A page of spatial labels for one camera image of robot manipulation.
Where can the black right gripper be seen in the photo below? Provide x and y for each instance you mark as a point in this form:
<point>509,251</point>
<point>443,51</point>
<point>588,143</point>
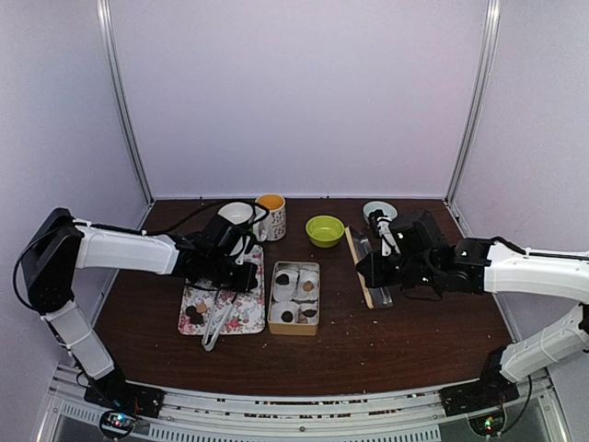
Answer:
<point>373,276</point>

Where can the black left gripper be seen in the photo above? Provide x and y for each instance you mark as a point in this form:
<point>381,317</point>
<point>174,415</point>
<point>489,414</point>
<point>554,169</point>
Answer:
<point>244,284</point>

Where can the bear print tin lid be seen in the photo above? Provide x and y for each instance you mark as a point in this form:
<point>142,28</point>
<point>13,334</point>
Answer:
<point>375,296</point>

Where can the dark strawberry shaped chocolate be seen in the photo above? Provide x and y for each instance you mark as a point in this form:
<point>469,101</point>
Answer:
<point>282,279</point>

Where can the silver metal tongs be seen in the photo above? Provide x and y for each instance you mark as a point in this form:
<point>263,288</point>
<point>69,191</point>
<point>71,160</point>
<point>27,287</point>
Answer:
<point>216,322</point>

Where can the dark rose shaped chocolate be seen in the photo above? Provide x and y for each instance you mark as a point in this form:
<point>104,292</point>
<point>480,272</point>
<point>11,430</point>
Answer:
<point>287,316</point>

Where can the tan tin box base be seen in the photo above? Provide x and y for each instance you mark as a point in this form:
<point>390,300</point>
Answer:
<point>292,298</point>

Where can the tan crown shaped chocolate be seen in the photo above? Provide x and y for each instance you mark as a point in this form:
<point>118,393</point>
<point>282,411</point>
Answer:
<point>308,286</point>

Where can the dark oval chocolate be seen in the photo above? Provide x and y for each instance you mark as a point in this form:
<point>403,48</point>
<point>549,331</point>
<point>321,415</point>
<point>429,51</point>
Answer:
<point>310,313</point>

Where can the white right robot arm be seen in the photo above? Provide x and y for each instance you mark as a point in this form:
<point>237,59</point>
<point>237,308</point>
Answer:
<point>505,270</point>

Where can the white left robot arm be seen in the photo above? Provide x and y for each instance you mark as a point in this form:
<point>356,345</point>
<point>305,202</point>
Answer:
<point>65,246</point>

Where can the dark cup white interior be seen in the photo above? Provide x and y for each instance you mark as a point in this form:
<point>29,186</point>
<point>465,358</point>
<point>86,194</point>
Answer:
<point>239,214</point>

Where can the floral rectangular tray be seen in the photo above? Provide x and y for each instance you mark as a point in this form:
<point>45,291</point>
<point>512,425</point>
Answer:
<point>233,314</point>

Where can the light blue ceramic bowl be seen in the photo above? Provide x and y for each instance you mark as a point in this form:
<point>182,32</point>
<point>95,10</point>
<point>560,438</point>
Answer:
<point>375,211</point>

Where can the white mug orange interior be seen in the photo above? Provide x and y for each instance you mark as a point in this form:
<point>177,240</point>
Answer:
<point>273,226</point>

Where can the lime green bowl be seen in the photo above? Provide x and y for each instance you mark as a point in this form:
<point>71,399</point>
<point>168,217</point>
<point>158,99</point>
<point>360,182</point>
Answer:
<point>324,231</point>

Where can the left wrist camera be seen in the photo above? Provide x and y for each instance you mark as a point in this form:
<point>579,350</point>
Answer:
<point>243,247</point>

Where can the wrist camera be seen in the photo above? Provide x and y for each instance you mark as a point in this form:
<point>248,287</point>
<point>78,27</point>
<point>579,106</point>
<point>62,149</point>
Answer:
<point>380,223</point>
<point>243,247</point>

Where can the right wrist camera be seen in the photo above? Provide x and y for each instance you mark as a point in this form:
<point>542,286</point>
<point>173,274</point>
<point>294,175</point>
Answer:
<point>380,223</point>

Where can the front aluminium rail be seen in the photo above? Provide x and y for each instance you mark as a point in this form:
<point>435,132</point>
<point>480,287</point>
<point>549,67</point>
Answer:
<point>407,415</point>

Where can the right aluminium frame post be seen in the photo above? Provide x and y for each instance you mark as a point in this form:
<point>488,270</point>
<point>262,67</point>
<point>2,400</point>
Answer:
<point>486,58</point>

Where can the aluminium frame post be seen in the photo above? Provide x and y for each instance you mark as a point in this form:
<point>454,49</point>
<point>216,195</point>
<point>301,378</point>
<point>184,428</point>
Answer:
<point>109,42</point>
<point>486,58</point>

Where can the left aluminium frame post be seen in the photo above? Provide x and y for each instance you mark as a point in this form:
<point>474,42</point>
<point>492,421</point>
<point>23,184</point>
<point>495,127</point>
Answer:
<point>109,42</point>

